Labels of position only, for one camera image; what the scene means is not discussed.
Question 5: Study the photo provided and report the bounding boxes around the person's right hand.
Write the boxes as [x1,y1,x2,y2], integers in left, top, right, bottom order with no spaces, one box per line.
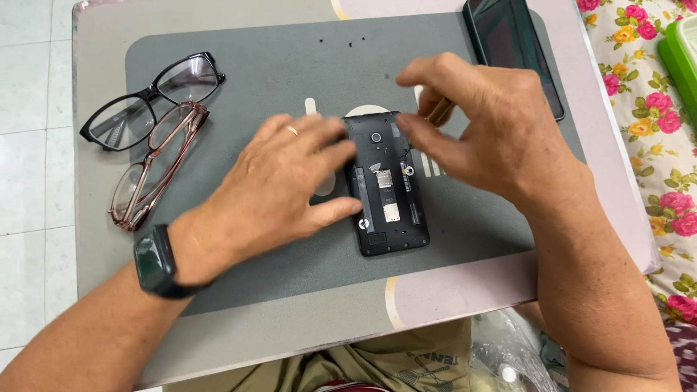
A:
[394,52,595,214]

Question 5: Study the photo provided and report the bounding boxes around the person's left hand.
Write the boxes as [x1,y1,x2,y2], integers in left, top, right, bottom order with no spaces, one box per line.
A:
[168,113,364,285]

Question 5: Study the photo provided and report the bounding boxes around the brown-handled screwdriver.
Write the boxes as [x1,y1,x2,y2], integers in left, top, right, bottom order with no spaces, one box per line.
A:
[424,96,456,127]

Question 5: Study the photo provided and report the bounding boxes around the black smartphone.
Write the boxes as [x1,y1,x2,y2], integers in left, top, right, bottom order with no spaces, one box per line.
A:
[342,111,431,258]

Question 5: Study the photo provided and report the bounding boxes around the dark green smartphone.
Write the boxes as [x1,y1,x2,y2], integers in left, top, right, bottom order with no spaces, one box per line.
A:
[462,0,566,123]

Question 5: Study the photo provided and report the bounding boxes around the pink-framed glasses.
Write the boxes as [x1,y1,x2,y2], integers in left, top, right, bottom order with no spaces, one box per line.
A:
[107,101,211,233]

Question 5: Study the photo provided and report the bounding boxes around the grey work mat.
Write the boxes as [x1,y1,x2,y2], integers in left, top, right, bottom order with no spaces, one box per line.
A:
[124,10,589,318]

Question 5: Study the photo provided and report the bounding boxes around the black smartwatch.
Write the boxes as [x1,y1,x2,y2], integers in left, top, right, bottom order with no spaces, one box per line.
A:
[133,224,214,301]

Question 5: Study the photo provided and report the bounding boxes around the black-framed glasses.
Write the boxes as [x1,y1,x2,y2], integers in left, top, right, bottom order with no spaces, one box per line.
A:
[79,51,227,152]

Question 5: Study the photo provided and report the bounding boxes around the floral cloth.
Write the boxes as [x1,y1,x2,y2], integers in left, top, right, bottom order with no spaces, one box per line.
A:
[575,0,697,323]

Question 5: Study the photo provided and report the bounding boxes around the green plastic container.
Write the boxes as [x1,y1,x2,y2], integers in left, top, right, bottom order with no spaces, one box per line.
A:
[657,15,697,130]

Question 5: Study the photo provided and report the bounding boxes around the olive printed shirt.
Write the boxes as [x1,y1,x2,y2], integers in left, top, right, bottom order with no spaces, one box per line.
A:
[162,318,474,392]

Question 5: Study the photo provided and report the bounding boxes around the clear plastic bag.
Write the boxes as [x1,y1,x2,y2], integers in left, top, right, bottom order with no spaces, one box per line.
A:
[469,307,568,392]

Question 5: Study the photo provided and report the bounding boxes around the purple patterned fabric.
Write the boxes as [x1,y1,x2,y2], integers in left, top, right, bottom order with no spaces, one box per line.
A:
[663,319,697,392]

